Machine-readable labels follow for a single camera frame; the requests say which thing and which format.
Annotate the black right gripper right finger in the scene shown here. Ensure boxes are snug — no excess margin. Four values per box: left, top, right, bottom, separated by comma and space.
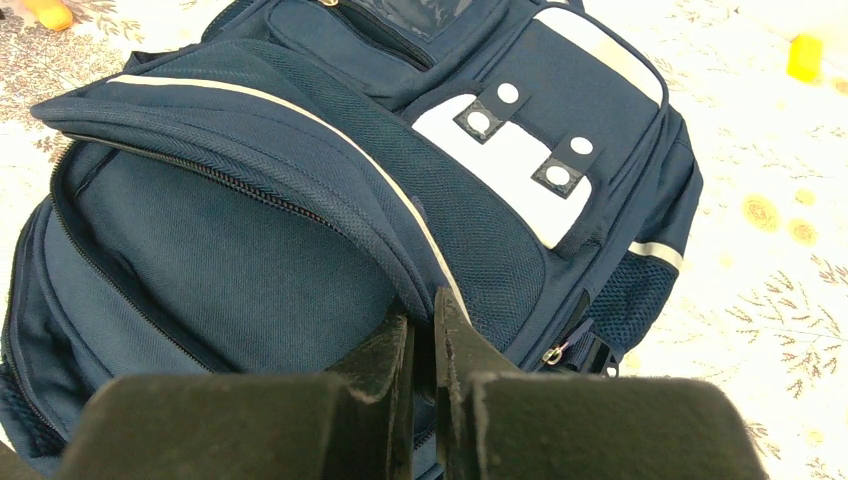
434, 288, 765, 480

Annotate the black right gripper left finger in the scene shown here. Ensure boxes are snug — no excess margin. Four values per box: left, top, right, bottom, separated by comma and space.
58, 314, 414, 479

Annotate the navy blue backpack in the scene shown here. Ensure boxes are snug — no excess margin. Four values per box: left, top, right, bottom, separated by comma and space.
1, 1, 703, 475

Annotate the yellow block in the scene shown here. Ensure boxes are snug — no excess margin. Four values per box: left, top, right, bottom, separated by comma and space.
786, 34, 823, 83

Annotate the orange yellow highlighter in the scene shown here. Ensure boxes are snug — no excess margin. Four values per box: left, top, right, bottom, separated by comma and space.
23, 0, 74, 31

